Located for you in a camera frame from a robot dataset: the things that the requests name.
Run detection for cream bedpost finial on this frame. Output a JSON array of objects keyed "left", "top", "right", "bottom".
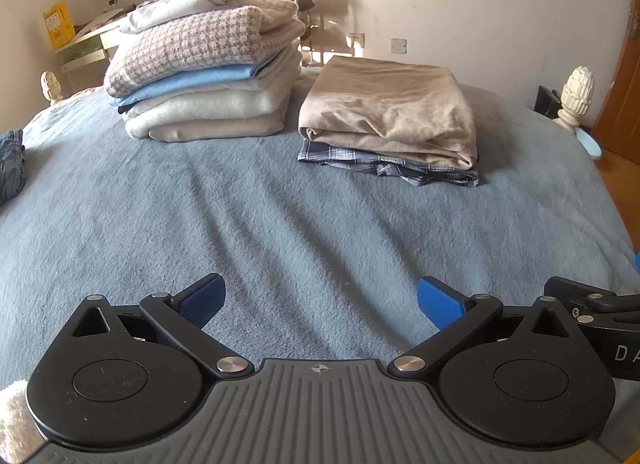
[
  {"left": 40, "top": 71, "right": 63, "bottom": 106},
  {"left": 552, "top": 66, "right": 596, "bottom": 133}
]

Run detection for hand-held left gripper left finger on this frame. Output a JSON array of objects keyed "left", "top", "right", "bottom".
[{"left": 59, "top": 273, "right": 253, "bottom": 379}]

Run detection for houndstooth folded sweater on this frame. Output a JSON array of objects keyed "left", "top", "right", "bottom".
[{"left": 104, "top": 0, "right": 307, "bottom": 98}]

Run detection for wooden desk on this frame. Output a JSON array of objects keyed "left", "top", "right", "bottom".
[{"left": 54, "top": 7, "right": 133, "bottom": 92}]

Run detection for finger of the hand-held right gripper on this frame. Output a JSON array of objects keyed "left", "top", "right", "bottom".
[{"left": 544, "top": 275, "right": 640, "bottom": 327}]

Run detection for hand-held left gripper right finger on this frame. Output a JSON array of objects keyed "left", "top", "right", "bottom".
[{"left": 387, "top": 275, "right": 587, "bottom": 380}]

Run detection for light blue basin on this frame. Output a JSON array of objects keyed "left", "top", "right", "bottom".
[{"left": 574, "top": 125, "right": 604, "bottom": 161}]

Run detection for beige folded garment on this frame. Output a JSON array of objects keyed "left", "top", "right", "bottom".
[{"left": 125, "top": 109, "right": 288, "bottom": 141}]

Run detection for plaid folded garment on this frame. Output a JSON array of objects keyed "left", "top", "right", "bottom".
[{"left": 297, "top": 139, "right": 480, "bottom": 188}]

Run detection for wooden door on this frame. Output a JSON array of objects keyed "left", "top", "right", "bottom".
[{"left": 594, "top": 7, "right": 640, "bottom": 165}]

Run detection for grey bed blanket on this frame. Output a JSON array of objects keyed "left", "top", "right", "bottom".
[{"left": 0, "top": 67, "right": 640, "bottom": 395}]

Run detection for yellow box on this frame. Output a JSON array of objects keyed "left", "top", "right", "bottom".
[{"left": 42, "top": 1, "right": 77, "bottom": 48}]

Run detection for person's green white fleece jacket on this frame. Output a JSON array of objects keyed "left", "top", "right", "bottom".
[{"left": 0, "top": 379, "right": 43, "bottom": 464}]

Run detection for black box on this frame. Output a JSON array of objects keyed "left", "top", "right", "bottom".
[{"left": 534, "top": 86, "right": 563, "bottom": 120}]

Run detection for blue jeans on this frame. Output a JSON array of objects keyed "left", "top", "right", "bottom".
[{"left": 0, "top": 129, "right": 27, "bottom": 206}]

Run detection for light blue folded garment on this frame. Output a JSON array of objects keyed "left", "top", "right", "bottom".
[{"left": 109, "top": 52, "right": 281, "bottom": 108}]

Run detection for white folded garment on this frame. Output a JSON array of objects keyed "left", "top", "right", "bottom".
[{"left": 119, "top": 0, "right": 251, "bottom": 35}]

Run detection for beige pants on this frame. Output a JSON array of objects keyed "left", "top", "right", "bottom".
[{"left": 298, "top": 55, "right": 479, "bottom": 171}]

